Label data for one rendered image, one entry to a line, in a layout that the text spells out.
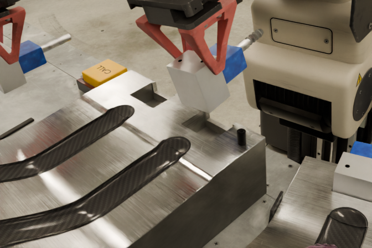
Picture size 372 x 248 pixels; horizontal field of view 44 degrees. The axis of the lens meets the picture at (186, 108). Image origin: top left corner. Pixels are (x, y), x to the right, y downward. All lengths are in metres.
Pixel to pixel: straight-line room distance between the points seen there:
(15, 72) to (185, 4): 0.34
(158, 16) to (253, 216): 0.26
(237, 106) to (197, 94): 1.65
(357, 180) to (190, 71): 0.20
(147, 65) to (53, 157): 2.04
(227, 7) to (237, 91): 1.80
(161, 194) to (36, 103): 0.43
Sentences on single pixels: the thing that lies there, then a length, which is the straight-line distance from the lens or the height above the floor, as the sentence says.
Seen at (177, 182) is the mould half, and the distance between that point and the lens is 0.49.
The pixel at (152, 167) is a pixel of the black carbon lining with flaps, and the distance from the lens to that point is 0.52.
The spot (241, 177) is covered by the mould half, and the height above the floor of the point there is 0.86.
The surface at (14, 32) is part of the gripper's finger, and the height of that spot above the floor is 0.99.
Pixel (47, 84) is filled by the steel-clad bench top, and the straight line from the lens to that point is 0.91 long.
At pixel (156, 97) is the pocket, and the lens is 0.66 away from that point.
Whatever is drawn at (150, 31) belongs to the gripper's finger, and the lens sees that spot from 0.50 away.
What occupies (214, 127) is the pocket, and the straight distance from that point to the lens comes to 0.58.
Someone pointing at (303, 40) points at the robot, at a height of 0.83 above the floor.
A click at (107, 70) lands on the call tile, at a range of 0.83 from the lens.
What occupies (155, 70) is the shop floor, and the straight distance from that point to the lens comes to 2.53.
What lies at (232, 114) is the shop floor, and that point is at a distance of 2.10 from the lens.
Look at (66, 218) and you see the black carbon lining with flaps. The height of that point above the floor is 0.88.
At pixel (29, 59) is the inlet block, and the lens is 0.70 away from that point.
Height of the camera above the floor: 1.22
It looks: 34 degrees down
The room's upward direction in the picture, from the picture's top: 8 degrees counter-clockwise
